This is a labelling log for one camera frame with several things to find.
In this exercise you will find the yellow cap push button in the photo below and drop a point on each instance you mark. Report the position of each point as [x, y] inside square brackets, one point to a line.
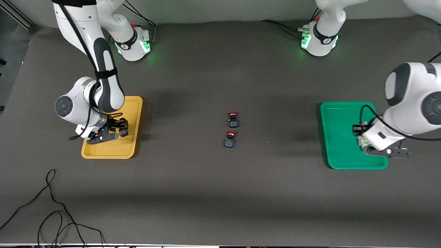
[123, 133]

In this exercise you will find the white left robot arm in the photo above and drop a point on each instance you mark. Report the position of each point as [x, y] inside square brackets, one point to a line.
[413, 100]

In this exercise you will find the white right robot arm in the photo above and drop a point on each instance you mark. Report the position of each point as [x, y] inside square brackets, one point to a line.
[105, 62]

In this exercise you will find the yellow plastic tray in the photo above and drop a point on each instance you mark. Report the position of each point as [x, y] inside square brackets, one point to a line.
[113, 148]

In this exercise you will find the green plastic tray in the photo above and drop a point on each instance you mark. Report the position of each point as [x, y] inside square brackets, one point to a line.
[339, 137]

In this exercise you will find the dark grey table mat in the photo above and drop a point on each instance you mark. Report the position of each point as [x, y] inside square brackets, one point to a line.
[220, 79]

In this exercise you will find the red cap push button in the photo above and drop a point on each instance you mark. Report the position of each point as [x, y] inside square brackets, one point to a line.
[233, 121]
[230, 141]

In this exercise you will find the aluminium profile rail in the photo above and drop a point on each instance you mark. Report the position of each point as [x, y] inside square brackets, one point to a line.
[17, 13]

